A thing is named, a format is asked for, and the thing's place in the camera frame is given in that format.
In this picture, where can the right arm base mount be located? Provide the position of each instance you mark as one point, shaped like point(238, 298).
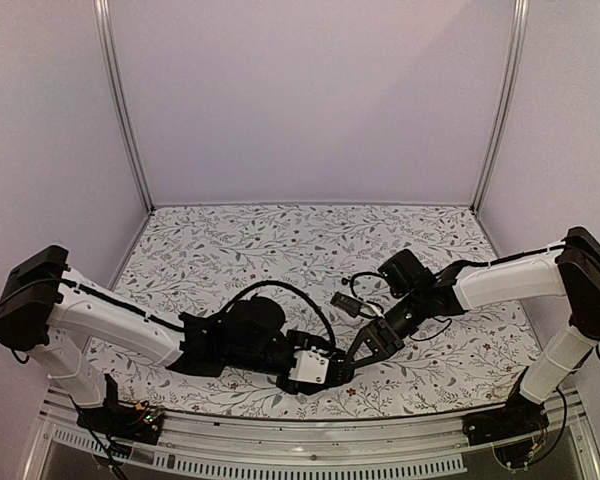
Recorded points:
point(518, 416)

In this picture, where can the right aluminium corner post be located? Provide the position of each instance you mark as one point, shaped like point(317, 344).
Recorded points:
point(512, 63)

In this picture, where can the aluminium corner post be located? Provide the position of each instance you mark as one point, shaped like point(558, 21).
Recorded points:
point(112, 69)
point(512, 63)

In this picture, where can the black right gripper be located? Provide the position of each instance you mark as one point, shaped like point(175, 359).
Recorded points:
point(384, 341)

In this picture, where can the floral patterned table mat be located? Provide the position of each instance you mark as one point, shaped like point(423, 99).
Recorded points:
point(194, 259)

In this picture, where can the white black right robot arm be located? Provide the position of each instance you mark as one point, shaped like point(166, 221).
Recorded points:
point(568, 269)

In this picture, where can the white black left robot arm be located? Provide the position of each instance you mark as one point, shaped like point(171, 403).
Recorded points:
point(44, 299)

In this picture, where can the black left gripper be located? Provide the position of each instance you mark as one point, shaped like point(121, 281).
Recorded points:
point(311, 343)

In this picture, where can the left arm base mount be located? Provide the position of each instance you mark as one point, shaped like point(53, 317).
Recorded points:
point(140, 422)

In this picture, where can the left aluminium corner post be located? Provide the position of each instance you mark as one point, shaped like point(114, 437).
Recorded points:
point(112, 69)

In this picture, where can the front aluminium frame rail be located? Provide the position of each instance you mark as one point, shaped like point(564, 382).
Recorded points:
point(197, 446)

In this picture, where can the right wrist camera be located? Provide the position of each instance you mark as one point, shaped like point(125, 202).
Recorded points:
point(350, 305)

